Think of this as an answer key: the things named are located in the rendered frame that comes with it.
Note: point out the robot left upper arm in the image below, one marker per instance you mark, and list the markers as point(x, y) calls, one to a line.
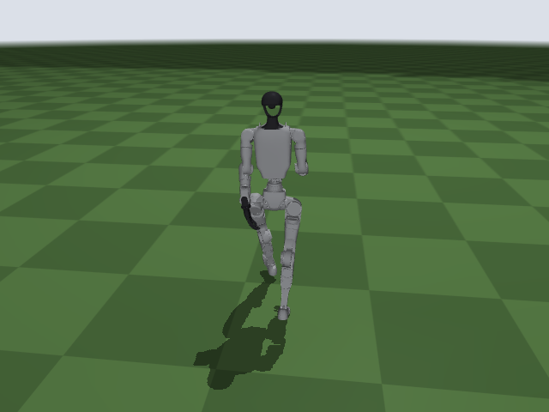
point(246, 150)

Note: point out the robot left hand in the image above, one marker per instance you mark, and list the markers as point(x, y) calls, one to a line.
point(246, 207)

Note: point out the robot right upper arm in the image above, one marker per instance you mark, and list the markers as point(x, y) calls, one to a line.
point(298, 136)

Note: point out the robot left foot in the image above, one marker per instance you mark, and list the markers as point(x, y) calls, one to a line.
point(272, 270)

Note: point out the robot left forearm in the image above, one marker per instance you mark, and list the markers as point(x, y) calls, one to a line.
point(245, 180)

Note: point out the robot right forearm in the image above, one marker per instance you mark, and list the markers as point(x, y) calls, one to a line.
point(307, 169)

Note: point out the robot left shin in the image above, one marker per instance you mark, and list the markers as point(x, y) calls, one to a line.
point(267, 250)

